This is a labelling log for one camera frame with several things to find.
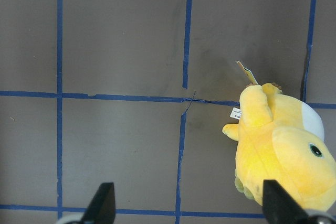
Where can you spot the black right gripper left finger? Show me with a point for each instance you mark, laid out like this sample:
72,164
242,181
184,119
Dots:
102,206

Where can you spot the yellow plush dinosaur toy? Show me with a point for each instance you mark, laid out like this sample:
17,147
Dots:
281,138

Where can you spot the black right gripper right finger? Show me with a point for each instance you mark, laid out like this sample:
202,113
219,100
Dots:
279,206

